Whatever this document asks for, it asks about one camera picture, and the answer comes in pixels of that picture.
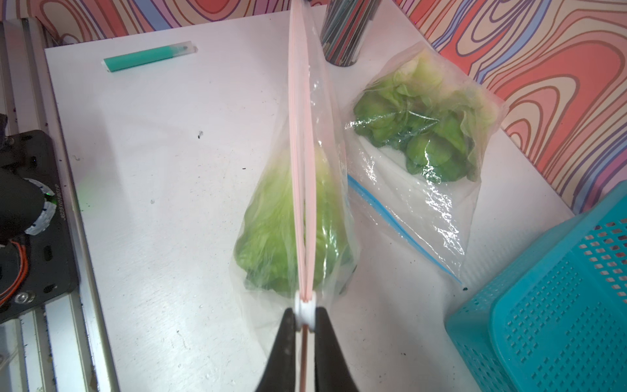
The teal plastic basket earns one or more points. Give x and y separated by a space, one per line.
555 318

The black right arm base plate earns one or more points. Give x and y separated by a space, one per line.
37 257

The metal pen holder cup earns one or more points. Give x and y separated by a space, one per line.
344 27

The green marker pen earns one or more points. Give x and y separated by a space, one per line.
149 56

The dark green bagged cabbage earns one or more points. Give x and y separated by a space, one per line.
440 121

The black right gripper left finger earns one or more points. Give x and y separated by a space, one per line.
280 371

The blue-zip clear zip-top bag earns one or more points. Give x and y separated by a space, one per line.
435 219

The light green chinese cabbage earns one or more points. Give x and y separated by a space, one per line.
266 248

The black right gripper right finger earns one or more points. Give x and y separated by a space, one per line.
331 372

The aluminium front table rail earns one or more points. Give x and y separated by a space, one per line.
63 344

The pink-zip clear zip-top bag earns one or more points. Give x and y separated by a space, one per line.
313 122

